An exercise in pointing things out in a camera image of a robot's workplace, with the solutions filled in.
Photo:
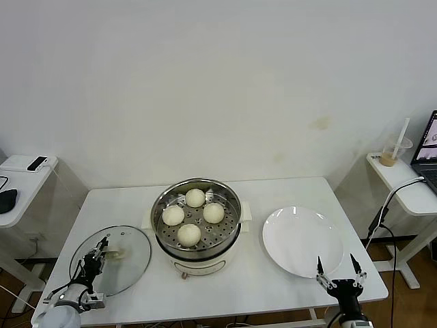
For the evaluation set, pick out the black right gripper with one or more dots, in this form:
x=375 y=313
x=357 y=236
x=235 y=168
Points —
x=345 y=292

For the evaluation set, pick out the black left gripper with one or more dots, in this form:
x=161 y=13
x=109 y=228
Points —
x=90 y=271

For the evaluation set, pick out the white steamed baozi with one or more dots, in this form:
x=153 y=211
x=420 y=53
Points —
x=173 y=215
x=195 y=197
x=213 y=212
x=188 y=235

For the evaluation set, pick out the pale left robot arm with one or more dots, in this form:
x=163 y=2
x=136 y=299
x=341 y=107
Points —
x=58 y=314

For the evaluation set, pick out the perforated stainless steel steamer basket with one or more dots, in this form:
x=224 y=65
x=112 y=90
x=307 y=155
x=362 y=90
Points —
x=223 y=232

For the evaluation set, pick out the round white plate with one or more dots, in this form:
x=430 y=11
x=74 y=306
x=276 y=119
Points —
x=293 y=239

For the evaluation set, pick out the white side table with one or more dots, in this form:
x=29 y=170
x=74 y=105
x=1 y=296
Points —
x=403 y=184
x=30 y=191

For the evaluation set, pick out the cream electric cooker pot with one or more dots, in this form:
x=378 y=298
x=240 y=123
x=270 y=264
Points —
x=198 y=266

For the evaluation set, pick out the black computer mouse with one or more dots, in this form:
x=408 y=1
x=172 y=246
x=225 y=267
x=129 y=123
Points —
x=7 y=201

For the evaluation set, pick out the black smartphone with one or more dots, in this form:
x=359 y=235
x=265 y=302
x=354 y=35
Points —
x=37 y=163

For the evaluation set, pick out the clear plastic drink cup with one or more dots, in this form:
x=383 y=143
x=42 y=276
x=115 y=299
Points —
x=389 y=158

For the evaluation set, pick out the white drinking straw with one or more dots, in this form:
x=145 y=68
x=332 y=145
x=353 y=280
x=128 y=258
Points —
x=404 y=131

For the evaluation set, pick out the black open laptop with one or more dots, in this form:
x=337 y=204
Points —
x=428 y=143

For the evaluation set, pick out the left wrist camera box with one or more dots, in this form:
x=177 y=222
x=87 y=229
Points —
x=95 y=299

